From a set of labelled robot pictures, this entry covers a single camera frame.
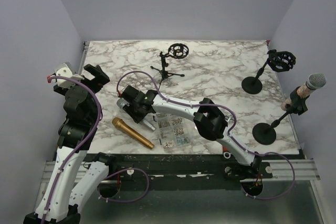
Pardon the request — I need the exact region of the grey microphone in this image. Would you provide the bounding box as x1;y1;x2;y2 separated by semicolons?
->
117;98;156;132

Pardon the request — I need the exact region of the gold microphone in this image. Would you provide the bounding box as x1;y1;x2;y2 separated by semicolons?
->
112;117;154;150

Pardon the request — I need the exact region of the black tripod microphone stand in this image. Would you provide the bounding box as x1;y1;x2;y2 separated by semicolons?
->
150;43;190;87

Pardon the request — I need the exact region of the black round-base shock-mount stand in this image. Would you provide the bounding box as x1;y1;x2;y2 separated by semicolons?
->
241;49;297;95

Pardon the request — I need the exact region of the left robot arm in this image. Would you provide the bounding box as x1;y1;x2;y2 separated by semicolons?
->
24;62;117;223

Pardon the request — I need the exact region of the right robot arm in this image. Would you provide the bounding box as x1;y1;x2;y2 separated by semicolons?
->
119;86;262;178

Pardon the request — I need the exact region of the black round-base clip stand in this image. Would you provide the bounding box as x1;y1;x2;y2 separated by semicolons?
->
253;96;309;145

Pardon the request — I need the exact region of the clear plastic screw box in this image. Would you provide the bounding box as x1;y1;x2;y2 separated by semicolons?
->
154;113;192;152

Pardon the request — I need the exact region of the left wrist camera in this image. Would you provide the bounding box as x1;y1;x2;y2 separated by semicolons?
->
47;62;84;89

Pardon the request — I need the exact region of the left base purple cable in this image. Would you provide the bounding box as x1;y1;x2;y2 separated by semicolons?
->
98;167;151;204

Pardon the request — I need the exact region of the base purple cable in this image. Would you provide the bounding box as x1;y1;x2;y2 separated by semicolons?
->
98;167;151;204
240;152;297;200

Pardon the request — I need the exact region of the black front mounting rail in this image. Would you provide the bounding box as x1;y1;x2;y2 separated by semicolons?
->
84;153;272;191

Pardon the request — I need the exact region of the red-handled adjustable wrench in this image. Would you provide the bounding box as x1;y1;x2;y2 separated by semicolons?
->
223;152;231;159

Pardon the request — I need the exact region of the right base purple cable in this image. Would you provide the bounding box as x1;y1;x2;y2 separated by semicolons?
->
240;152;297;200

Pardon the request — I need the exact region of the cork-handle silver-head microphone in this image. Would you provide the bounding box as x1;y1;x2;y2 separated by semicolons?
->
281;73;327;111

